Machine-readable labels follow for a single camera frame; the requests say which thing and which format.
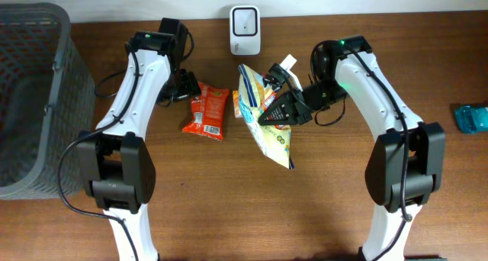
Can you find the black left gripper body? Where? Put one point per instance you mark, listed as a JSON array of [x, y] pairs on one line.
[[187, 87]]

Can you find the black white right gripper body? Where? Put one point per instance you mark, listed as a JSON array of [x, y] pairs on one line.
[[300, 111]]

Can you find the beige wet wipes pack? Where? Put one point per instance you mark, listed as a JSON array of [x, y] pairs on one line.
[[253, 99]]

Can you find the red Hacks candy bag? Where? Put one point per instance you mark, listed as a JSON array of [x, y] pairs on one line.
[[207, 112]]

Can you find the orange snack packet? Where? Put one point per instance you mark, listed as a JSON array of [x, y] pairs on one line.
[[236, 107]]

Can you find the blue mouthwash bottle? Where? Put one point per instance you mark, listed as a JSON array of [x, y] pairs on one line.
[[471, 119]]

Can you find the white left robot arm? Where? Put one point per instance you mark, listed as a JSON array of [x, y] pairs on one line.
[[117, 169]]

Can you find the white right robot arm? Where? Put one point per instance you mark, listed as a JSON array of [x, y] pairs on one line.
[[405, 166]]

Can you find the white barcode scanner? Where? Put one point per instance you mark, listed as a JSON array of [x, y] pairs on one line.
[[245, 30]]

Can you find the grey plastic mesh basket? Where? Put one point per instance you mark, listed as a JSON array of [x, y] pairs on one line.
[[47, 98]]

